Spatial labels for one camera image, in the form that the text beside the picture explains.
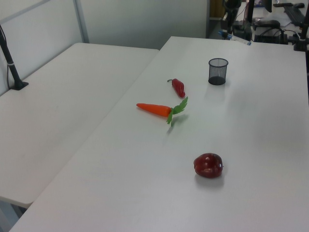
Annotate orange toy carrot green leaves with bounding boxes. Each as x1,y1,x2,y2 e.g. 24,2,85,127
136,96,189,127

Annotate red toy chili pepper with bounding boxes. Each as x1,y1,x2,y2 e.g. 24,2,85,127
167,78,186,99

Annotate dark red toy apple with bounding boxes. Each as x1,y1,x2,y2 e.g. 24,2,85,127
193,152,224,179

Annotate black mesh pen cup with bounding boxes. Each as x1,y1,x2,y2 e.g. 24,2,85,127
208,58,229,86

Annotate white side table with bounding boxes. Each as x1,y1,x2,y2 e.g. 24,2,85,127
0,43,160,208

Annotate black tripod stand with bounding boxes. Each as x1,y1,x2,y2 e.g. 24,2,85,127
221,0,242,40

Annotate black desk device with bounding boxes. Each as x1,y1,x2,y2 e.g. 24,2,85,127
252,20,281,31

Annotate black pole with base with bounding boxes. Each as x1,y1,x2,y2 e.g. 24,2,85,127
0,23,29,91

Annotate black keyboard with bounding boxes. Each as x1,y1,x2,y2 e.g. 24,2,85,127
272,2,307,27

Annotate grey partition frame post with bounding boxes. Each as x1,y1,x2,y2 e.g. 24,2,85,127
73,0,90,44

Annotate black camera stand clamp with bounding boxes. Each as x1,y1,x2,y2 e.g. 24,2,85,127
293,14,309,52

